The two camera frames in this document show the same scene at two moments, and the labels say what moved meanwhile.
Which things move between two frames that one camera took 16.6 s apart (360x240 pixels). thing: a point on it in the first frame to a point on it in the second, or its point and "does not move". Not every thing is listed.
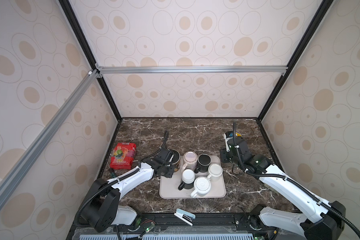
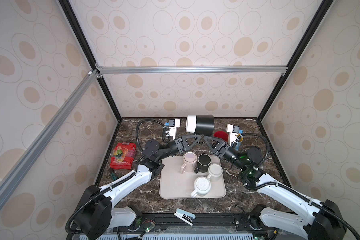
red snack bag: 123,156 does not move
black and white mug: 188,177 to 201,125
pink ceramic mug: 190,159 does not move
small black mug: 204,161 does not move
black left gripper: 170,174 to 182,146
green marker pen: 113,174 does not move
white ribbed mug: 202,186 does not move
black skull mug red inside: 176,160 to 222,134
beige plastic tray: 169,187 does not move
